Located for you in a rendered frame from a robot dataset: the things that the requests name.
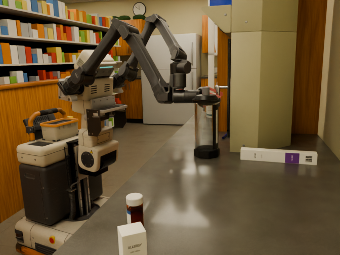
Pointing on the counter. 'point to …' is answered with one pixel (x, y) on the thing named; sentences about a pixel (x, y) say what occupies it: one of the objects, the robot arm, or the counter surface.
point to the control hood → (220, 16)
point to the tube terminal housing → (262, 73)
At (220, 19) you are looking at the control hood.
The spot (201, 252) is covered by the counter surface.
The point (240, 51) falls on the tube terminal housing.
